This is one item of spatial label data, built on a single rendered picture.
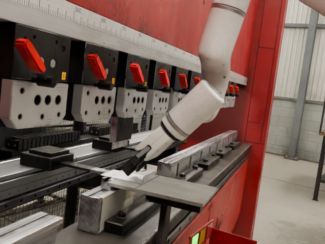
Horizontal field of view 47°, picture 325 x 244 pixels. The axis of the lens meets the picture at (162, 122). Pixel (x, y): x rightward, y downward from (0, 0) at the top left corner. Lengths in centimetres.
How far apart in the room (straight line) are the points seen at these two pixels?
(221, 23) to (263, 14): 224
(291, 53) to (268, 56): 569
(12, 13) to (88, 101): 27
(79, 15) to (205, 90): 37
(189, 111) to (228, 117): 221
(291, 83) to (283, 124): 90
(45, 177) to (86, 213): 26
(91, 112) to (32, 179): 41
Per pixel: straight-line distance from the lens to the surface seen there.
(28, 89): 66
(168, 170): 150
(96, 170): 112
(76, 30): 77
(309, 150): 869
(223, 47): 97
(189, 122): 97
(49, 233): 83
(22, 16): 65
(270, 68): 314
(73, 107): 80
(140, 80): 96
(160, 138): 99
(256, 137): 315
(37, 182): 120
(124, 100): 97
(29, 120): 67
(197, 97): 96
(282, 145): 882
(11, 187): 112
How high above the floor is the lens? 128
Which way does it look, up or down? 6 degrees down
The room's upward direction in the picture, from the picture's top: 7 degrees clockwise
